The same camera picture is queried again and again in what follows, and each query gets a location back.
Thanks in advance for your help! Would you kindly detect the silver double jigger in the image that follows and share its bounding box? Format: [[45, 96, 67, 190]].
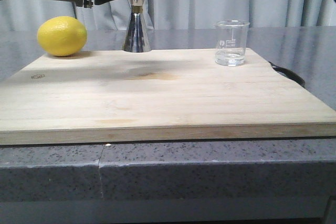
[[122, 0, 151, 53]]

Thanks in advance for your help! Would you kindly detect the clear glass beaker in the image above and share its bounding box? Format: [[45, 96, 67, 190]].
[[215, 20, 250, 67]]

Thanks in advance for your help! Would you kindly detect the yellow lemon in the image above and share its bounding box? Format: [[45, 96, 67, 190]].
[[36, 16, 87, 57]]

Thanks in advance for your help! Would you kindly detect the grey curtain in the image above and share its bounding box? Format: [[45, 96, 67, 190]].
[[1, 0, 335, 31]]

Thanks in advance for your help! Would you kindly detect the wooden cutting board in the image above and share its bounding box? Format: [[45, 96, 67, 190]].
[[1, 49, 335, 145]]

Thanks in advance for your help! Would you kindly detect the black board handle strap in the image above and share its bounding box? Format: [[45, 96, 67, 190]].
[[267, 61, 306, 87]]

